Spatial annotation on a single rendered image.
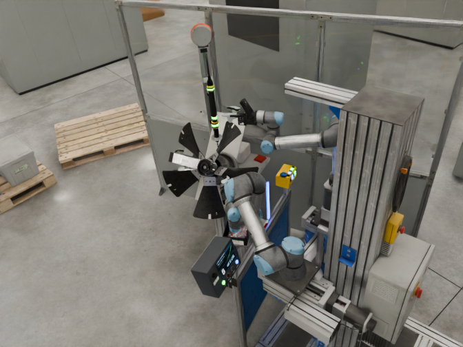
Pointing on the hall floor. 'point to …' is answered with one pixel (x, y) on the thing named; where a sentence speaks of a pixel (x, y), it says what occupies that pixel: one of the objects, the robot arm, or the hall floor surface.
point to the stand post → (220, 226)
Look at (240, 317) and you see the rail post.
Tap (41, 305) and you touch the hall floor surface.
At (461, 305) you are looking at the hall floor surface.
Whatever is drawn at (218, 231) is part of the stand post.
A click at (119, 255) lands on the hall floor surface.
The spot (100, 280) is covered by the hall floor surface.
